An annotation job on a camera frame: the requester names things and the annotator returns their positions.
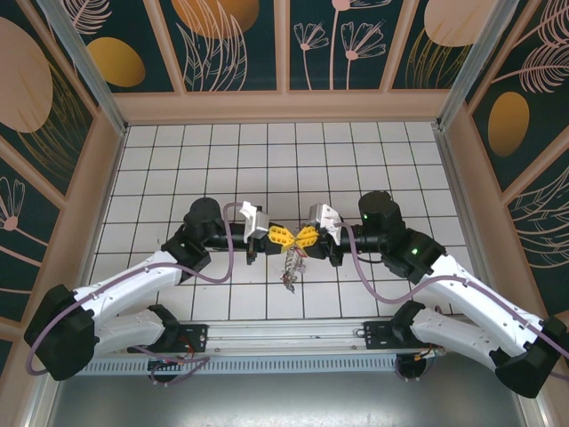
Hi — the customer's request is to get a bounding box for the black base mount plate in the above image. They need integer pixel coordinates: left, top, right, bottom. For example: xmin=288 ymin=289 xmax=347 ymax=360
xmin=177 ymin=323 xmax=210 ymax=352
xmin=363 ymin=318 xmax=399 ymax=350

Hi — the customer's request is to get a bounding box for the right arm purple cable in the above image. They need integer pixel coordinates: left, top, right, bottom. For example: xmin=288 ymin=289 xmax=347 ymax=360
xmin=337 ymin=222 xmax=569 ymax=382

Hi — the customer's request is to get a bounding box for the aluminium frame post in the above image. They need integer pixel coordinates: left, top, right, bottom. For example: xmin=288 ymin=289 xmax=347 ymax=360
xmin=435 ymin=0 xmax=521 ymax=134
xmin=35 ymin=0 xmax=130 ymax=137

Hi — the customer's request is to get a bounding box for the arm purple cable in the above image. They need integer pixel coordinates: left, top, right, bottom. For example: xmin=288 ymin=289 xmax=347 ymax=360
xmin=337 ymin=222 xmax=569 ymax=382
xmin=26 ymin=203 xmax=245 ymax=377

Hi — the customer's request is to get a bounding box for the grey slotted cable duct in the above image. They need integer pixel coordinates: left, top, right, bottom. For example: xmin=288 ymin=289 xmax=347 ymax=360
xmin=104 ymin=358 xmax=401 ymax=375

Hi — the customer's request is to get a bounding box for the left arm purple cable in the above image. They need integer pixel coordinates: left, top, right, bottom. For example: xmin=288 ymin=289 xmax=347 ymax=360
xmin=26 ymin=203 xmax=245 ymax=377

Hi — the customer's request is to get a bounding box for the aluminium side rail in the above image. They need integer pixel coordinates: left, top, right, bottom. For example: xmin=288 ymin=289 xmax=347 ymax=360
xmin=433 ymin=126 xmax=506 ymax=319

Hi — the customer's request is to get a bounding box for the grey metal sheet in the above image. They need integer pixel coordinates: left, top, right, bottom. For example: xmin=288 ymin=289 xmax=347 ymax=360
xmin=44 ymin=372 xmax=534 ymax=427

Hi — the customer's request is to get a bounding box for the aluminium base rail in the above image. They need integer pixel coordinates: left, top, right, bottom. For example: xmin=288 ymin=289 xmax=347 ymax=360
xmin=128 ymin=318 xmax=428 ymax=357

